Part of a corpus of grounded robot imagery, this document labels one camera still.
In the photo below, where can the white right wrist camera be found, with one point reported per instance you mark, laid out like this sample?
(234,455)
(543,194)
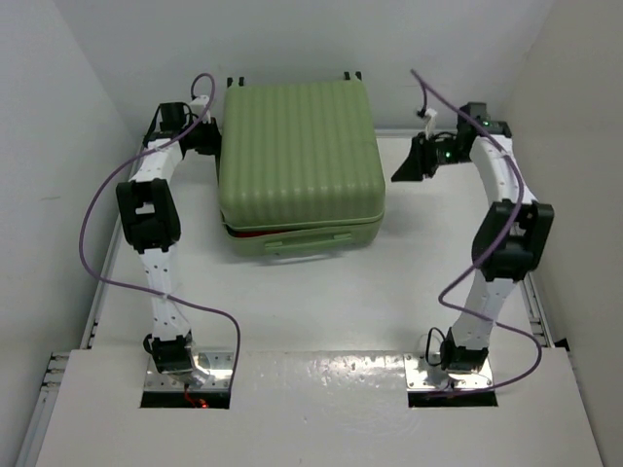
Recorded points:
(429,117)

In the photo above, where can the metal base plate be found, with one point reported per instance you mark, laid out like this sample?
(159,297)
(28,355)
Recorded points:
(423,378)
(213,372)

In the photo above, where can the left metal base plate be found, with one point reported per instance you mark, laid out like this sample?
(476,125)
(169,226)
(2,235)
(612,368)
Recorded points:
(213,372)

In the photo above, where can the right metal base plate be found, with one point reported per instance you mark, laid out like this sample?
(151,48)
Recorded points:
(423,378)

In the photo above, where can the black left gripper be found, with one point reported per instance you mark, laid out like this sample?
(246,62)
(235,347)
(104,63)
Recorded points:
(214,138)

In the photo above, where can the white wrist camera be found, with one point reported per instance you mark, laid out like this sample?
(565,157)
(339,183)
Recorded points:
(429,117)
(200,108)

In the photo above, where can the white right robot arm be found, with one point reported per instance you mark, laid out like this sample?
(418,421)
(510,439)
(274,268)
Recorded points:
(510,240)

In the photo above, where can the green suitcase blue lining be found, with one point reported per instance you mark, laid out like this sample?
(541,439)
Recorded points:
(302,157)

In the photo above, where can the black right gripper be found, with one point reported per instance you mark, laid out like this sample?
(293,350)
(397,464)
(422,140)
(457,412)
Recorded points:
(420,161)

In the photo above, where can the red cloth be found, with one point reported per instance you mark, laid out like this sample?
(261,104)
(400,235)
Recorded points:
(250,234)

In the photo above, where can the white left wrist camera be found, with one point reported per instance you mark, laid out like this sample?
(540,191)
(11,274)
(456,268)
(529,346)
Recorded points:
(200,108)

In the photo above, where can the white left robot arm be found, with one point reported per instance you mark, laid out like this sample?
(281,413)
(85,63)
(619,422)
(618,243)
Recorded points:
(152,227)

